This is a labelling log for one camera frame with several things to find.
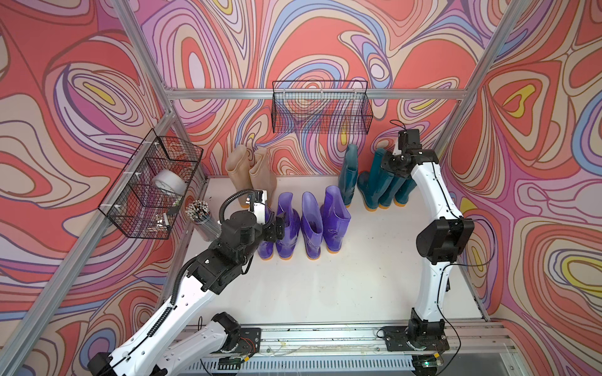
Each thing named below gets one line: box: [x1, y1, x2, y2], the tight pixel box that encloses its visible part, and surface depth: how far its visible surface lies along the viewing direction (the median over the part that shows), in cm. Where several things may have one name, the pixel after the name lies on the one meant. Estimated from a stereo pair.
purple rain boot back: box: [319, 185, 352, 254], surface depth 83 cm
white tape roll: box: [152, 169, 189, 196], surface depth 76 cm
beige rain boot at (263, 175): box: [249, 147, 278, 207], surface depth 90 cm
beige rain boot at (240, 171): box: [224, 144, 254, 209], surface depth 93 cm
